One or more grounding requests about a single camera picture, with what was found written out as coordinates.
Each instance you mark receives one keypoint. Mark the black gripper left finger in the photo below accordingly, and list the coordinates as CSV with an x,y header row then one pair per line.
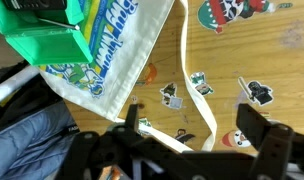
x,y
131,120

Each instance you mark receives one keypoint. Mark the green elf sticker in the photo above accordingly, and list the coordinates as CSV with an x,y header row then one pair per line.
x,y
214,14

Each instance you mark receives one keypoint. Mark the black ninja figure sticker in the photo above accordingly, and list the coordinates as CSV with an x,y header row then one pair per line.
x,y
256,92

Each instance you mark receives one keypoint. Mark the white printed tote bag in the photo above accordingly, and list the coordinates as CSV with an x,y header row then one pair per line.
x,y
121,34

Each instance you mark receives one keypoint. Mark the green plastic chest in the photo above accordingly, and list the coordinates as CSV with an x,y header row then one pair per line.
x,y
42,43

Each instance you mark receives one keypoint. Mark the dark blue puffer jacket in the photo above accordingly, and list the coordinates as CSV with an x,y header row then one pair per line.
x,y
36,131

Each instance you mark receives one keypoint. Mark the silver metal spoon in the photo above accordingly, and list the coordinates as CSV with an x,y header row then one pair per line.
x,y
69,26

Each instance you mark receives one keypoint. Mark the white coat rack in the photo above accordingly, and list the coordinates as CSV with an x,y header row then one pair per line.
x,y
11,82

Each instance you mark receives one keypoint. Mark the snowman sticker with red hat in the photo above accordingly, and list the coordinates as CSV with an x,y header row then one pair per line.
x,y
235,138

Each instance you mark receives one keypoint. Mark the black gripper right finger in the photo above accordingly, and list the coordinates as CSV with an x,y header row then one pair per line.
x,y
253,125

